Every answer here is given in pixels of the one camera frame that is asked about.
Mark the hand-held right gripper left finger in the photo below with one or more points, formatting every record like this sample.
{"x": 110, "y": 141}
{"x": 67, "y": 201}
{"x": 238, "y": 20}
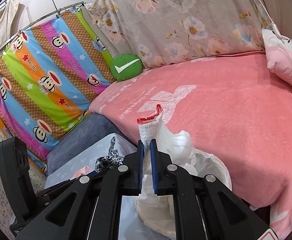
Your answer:
{"x": 141, "y": 170}

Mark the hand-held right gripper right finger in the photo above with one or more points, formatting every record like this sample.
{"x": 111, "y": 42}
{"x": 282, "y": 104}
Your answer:
{"x": 154, "y": 170}

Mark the leopard print scrunchie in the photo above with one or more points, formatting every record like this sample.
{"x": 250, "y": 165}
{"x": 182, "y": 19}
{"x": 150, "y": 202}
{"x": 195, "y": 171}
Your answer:
{"x": 111, "y": 158}

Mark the white glove with red trim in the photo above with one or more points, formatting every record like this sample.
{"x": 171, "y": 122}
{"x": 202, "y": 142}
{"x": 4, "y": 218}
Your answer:
{"x": 148, "y": 130}

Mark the white lined round bin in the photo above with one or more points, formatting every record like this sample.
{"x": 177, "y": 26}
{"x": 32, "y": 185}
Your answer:
{"x": 210, "y": 165}

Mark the blue-grey sofa seat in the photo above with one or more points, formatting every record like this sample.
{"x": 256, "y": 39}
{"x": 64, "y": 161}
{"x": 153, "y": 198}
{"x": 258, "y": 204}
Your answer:
{"x": 86, "y": 135}

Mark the pink blanket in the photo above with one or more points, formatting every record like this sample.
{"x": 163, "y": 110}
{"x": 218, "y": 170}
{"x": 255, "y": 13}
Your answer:
{"x": 223, "y": 117}

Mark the striped monkey print sheet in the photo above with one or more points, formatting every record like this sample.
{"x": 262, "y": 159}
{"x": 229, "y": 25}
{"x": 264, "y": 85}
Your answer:
{"x": 48, "y": 80}

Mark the green check mark cushion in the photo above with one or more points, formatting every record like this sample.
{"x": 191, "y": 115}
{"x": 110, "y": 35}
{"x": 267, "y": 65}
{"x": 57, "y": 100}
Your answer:
{"x": 126, "y": 67}

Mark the beige hanging cloth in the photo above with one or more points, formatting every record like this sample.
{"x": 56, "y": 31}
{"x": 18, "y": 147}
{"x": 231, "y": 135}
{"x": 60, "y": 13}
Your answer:
{"x": 3, "y": 27}

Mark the grey floral sheet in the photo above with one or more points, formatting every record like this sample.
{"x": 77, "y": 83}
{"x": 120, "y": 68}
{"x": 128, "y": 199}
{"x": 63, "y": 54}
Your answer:
{"x": 185, "y": 17}

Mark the pink and white pillow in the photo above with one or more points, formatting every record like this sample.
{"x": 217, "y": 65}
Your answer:
{"x": 285, "y": 60}

